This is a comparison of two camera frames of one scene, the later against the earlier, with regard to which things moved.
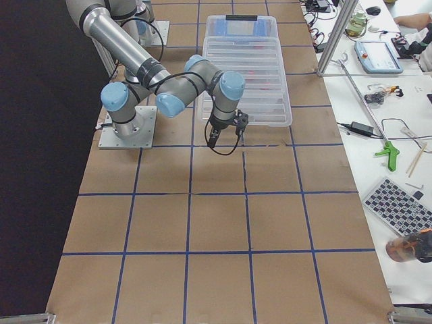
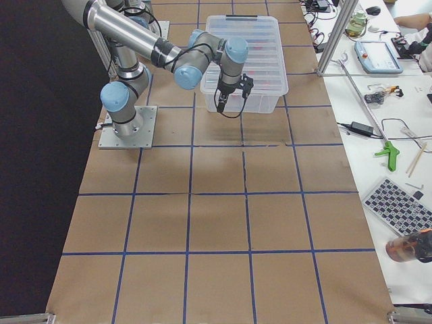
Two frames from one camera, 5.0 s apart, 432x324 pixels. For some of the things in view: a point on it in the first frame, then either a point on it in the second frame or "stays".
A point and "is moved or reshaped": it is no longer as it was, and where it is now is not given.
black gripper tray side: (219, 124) → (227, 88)
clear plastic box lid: (266, 98) is moved or reshaped
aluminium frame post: (346, 15) stays
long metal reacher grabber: (388, 150) stays
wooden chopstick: (415, 160) stays
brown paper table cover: (269, 228) stays
